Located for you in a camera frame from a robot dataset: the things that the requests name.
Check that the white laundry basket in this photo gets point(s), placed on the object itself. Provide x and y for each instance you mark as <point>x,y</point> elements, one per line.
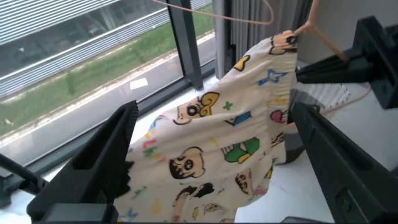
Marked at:
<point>326,93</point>

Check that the beige curtain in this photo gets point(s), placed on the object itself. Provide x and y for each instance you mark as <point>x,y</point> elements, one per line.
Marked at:
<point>248,25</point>

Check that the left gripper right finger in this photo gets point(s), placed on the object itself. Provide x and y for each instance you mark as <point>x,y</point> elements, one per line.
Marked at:
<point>348,180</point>

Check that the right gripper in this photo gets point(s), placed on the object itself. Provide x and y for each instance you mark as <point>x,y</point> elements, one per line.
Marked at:
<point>384,62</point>

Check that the cream printed shorts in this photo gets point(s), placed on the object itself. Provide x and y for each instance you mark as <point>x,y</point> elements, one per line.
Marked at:
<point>202,133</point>

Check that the window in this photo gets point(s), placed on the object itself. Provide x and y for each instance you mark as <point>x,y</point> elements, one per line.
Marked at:
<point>77,77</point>

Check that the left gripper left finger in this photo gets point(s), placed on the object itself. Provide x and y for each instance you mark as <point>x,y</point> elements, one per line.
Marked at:
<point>87,180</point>

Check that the pink clothes hanger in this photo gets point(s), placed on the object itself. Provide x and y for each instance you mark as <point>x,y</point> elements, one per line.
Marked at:
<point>328,43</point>

